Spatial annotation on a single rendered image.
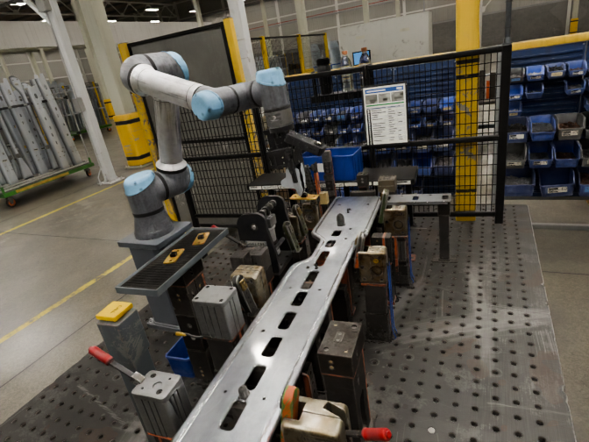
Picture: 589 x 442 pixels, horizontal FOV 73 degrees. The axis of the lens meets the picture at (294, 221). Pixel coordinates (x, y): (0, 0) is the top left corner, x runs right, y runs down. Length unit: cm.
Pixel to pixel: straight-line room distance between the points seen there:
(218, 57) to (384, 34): 482
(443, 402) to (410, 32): 712
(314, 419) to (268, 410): 14
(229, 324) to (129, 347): 24
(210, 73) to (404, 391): 303
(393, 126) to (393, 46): 588
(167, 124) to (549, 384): 144
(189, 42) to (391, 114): 217
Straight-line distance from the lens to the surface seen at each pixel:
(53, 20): 821
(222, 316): 104
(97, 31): 902
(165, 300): 166
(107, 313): 104
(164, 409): 92
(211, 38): 364
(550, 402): 134
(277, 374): 95
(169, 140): 154
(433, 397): 129
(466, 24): 210
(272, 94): 111
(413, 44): 790
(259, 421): 87
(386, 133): 213
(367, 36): 806
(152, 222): 156
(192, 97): 111
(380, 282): 132
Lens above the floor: 164
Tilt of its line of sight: 22 degrees down
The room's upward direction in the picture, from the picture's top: 10 degrees counter-clockwise
